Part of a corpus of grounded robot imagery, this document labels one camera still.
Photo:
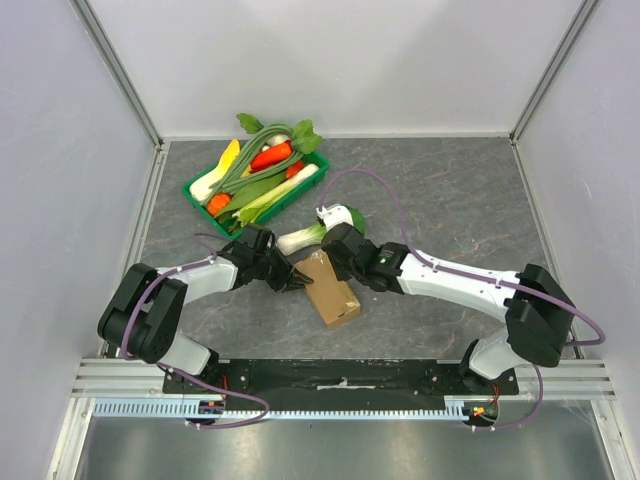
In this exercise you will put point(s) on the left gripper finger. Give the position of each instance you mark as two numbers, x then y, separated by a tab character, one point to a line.
290	286
300	278

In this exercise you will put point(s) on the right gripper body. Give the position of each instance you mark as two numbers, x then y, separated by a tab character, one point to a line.
335	251

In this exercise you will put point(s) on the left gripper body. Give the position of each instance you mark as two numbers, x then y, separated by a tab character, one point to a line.
279	271

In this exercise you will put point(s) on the brown cardboard express box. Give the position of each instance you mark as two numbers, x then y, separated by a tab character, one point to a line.
333	299

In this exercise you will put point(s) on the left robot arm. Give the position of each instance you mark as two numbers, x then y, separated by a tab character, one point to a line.
143	315

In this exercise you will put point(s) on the green bok choy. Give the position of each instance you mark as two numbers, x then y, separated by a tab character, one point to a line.
313	235

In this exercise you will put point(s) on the green plastic vegetable tray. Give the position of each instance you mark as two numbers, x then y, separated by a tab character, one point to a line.
224	227

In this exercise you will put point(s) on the green white leek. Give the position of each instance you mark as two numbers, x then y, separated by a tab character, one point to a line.
250	212

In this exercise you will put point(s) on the small orange pumpkin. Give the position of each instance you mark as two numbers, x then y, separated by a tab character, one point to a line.
217	203

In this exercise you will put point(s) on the red chili pepper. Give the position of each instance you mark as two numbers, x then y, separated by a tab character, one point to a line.
272	156

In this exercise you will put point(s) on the white daikon stalk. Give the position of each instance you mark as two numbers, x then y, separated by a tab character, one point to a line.
201	188

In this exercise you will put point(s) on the green leafy vegetable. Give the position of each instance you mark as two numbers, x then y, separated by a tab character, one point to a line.
303	137

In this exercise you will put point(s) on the yellow corn cob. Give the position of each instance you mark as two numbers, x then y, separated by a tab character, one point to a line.
229	155

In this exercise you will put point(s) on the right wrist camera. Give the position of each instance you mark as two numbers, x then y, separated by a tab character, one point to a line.
334	215

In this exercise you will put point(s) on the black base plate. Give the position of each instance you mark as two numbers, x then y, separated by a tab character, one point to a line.
349	384

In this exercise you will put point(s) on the grey cable duct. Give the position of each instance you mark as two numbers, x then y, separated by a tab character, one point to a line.
182	408

